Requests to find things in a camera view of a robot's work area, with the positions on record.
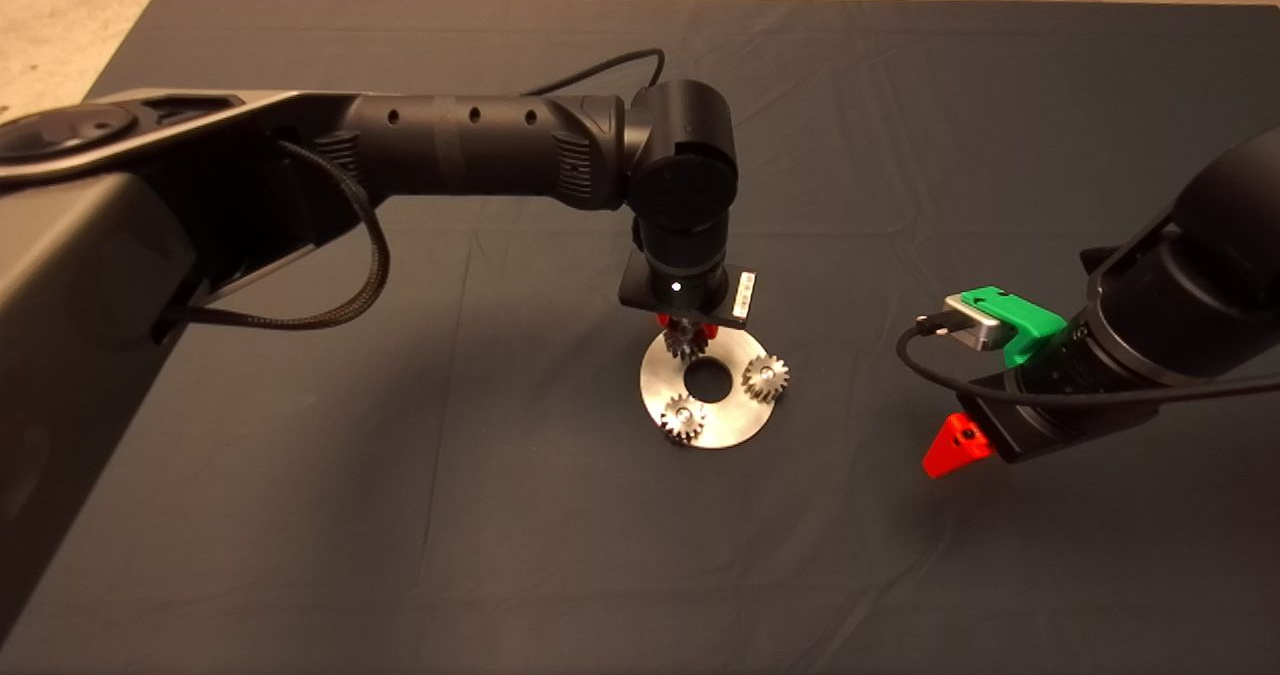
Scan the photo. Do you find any round metal carrier plate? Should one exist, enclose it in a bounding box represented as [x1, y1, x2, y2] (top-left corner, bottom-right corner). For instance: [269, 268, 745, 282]
[640, 323, 778, 449]

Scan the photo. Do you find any dark grey table cloth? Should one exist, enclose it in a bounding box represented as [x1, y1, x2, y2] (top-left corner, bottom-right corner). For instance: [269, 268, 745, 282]
[0, 0, 1280, 675]

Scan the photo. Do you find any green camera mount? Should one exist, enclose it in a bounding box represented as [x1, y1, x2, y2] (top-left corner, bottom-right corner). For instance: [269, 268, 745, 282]
[958, 286, 1068, 369]

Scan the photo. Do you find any long black braided sleeve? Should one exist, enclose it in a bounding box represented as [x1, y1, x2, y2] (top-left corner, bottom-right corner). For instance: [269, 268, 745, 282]
[152, 140, 392, 332]

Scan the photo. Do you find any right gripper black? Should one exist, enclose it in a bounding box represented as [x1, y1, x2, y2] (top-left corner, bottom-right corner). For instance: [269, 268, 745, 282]
[921, 387, 1161, 480]

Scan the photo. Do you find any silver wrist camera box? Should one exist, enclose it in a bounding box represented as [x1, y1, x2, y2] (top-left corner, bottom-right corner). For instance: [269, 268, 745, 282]
[943, 294, 1005, 352]

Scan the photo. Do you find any black camera cable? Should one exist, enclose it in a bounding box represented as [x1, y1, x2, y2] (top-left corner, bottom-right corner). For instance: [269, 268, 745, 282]
[520, 48, 668, 97]
[895, 311, 1280, 414]

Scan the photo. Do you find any small steel planetary gear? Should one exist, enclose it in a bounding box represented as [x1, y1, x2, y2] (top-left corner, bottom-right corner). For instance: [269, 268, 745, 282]
[664, 323, 711, 362]
[659, 395, 709, 446]
[742, 354, 791, 404]

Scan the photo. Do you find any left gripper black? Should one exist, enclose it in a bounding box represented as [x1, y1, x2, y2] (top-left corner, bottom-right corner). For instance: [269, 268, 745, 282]
[617, 253, 758, 341]

